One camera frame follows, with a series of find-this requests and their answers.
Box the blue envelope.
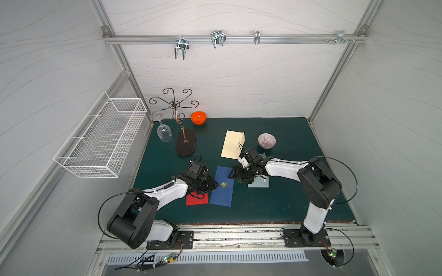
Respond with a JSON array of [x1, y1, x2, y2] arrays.
[[209, 166, 234, 207]]

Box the light teal envelope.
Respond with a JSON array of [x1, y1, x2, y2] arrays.
[[245, 150, 269, 188]]

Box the cream yellow envelope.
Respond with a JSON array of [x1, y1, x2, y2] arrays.
[[221, 131, 246, 159]]

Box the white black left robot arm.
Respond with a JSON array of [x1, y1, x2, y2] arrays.
[[106, 162, 219, 249]]

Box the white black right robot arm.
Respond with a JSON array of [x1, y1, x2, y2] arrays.
[[229, 148, 342, 246]]

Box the red envelope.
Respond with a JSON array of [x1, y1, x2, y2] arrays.
[[186, 192, 208, 206]]

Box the pink striped glass bowl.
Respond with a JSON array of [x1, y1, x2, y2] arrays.
[[257, 133, 276, 150]]

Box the copper wine glass stand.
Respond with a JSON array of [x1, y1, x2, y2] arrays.
[[148, 87, 199, 157]]

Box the clear wine glass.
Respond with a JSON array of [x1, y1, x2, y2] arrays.
[[150, 110, 172, 143]]

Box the orange bowl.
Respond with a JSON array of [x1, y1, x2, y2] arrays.
[[191, 111, 207, 125]]

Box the small green circuit board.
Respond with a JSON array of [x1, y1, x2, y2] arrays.
[[162, 253, 179, 263]]

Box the white vented strip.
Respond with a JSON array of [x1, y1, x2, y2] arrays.
[[106, 250, 308, 266]]

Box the small metal hook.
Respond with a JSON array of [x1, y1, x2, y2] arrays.
[[254, 31, 261, 45]]

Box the metal double hook middle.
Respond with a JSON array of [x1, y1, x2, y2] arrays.
[[210, 31, 226, 48]]

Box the metal double hook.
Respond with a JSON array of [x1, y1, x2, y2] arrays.
[[210, 31, 226, 48], [174, 38, 189, 60]]

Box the metal double hook left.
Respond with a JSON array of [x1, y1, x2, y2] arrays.
[[174, 38, 189, 60]]

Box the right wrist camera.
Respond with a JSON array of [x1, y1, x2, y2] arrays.
[[238, 157, 250, 168]]

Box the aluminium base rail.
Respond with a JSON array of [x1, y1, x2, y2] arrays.
[[96, 222, 381, 253]]

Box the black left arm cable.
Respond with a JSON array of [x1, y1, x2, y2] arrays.
[[97, 191, 139, 240]]

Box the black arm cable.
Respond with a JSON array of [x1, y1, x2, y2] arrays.
[[310, 156, 359, 205], [97, 191, 139, 240]]

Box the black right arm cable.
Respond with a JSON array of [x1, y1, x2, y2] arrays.
[[310, 156, 359, 205]]

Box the white wire basket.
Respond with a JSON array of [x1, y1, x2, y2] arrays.
[[53, 92, 147, 178]]

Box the metal bracket hook right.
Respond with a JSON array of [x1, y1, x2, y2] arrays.
[[324, 31, 356, 45]]

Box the aluminium overhead rail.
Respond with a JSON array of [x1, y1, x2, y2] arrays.
[[103, 33, 368, 46]]

